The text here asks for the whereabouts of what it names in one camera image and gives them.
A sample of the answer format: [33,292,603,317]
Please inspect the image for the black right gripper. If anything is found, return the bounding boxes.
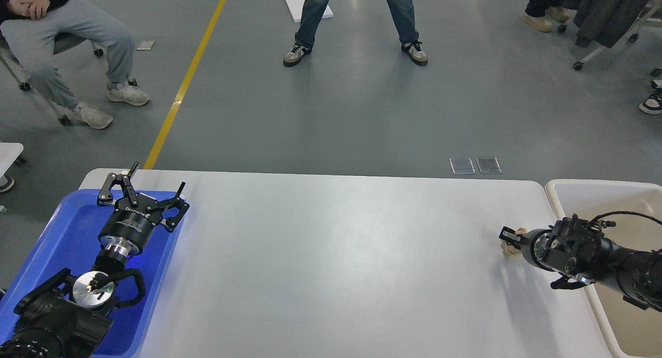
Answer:
[499,226,554,271]

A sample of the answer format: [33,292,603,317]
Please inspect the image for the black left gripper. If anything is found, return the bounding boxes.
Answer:
[97,162,190,257]

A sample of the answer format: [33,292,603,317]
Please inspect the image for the beige paper ball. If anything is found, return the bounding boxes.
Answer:
[500,228,527,258]

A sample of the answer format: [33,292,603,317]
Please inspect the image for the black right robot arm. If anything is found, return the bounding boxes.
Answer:
[499,212,661,311]

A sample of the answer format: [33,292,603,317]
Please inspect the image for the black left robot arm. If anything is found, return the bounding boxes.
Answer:
[2,165,189,357]

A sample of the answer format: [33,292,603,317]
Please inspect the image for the right clear floor plate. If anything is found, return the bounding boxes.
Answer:
[475,157,503,174]

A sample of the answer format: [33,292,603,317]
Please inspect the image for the clear floor plate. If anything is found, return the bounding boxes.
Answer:
[449,157,476,175]
[475,157,503,174]

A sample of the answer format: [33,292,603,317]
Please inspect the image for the blue plastic tray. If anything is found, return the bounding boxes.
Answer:
[1,190,180,357]

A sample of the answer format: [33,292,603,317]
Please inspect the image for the left clear floor plate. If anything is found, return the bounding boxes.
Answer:
[449,157,476,175]

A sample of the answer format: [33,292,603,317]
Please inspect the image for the white side table corner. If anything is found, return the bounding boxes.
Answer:
[0,141,24,177]

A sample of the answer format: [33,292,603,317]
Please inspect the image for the small white floor paper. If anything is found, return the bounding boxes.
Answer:
[136,40,155,51]

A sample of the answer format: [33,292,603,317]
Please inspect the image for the beige plastic bin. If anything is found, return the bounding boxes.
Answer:
[545,179,661,357]

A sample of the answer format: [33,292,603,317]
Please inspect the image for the grey rolling chair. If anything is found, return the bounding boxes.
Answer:
[0,31,138,126]

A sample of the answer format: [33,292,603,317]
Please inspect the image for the black white sneaker person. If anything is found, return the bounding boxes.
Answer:
[638,68,661,115]

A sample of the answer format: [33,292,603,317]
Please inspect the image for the seated person grey trousers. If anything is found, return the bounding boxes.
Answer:
[1,0,150,129]

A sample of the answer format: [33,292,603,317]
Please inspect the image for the person with tan shoes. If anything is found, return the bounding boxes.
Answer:
[520,0,570,33]

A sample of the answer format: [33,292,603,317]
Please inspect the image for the dark coat on chair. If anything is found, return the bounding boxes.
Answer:
[558,0,660,70]

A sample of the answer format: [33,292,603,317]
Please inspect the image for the standing person blue jeans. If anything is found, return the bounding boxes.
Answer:
[283,0,429,68]

